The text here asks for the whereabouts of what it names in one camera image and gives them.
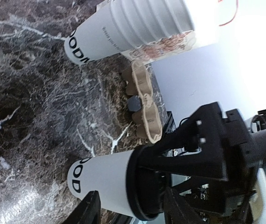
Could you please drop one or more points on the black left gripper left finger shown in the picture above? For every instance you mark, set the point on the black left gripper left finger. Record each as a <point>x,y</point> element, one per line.
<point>88,210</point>

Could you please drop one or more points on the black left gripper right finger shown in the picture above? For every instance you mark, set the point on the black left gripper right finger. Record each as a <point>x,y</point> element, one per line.
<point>177,210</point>

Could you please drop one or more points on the single white paper cup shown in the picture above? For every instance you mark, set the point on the single white paper cup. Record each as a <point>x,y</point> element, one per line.
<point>105,174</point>

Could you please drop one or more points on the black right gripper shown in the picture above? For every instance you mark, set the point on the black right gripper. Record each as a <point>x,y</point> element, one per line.
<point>229,154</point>

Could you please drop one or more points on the single black cup lid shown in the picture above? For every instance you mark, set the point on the single black cup lid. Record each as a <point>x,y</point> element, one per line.
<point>145,188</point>

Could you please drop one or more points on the printed paper takeout bag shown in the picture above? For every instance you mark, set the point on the printed paper takeout bag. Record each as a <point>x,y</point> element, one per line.
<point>208,16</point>

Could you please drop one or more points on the stack of white paper cups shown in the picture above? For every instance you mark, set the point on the stack of white paper cups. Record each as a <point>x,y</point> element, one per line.
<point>121,25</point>

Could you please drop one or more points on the brown cardboard cup carrier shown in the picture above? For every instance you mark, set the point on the brown cardboard cup carrier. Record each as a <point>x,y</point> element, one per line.
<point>149,125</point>

